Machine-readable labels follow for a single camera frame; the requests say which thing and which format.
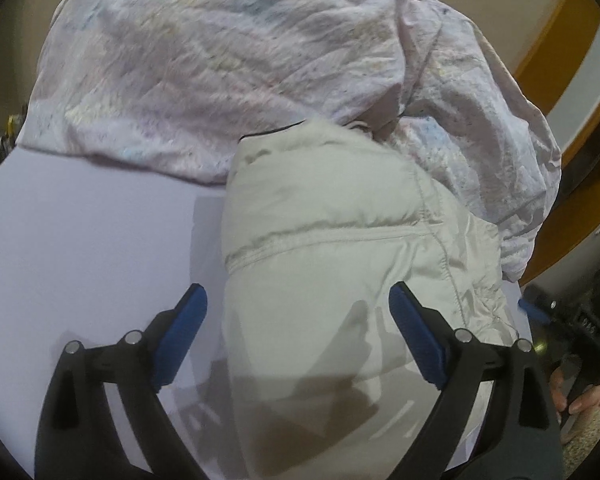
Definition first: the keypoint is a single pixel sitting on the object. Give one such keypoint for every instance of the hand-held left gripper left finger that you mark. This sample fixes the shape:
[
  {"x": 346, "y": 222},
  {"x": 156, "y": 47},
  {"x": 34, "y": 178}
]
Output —
[{"x": 182, "y": 332}]

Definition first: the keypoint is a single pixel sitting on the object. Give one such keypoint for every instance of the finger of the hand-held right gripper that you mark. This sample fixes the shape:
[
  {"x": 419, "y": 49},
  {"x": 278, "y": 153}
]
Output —
[{"x": 532, "y": 308}]

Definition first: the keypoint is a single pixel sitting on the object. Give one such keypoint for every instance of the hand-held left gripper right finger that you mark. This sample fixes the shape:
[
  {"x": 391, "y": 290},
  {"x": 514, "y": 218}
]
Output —
[{"x": 415, "y": 337}]

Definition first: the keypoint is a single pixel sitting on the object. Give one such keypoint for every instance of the white puffer jacket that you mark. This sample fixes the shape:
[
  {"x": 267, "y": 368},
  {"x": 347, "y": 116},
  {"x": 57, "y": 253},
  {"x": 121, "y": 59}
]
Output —
[{"x": 330, "y": 230}]

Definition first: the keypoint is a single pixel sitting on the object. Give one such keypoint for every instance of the person's right hand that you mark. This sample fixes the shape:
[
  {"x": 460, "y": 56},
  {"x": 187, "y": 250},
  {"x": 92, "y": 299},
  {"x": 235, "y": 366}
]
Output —
[{"x": 572, "y": 390}]

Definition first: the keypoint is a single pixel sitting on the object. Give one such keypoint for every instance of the pink patterned quilt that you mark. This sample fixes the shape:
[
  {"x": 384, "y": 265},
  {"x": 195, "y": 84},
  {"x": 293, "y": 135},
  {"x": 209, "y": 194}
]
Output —
[{"x": 195, "y": 70}]

